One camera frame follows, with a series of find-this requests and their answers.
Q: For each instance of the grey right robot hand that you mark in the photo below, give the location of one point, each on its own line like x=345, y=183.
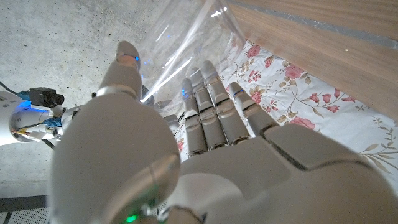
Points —
x=71, y=115

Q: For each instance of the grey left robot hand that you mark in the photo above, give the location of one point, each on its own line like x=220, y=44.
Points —
x=217, y=174

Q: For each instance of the clear plastic dispenser bottle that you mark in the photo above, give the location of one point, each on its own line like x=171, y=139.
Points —
x=192, y=37

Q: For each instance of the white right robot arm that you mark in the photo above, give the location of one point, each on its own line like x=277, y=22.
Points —
x=6, y=118

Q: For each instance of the floral backdrop cloth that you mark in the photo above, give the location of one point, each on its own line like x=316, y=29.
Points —
x=311, y=93

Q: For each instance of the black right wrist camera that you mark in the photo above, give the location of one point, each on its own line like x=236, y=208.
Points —
x=46, y=97

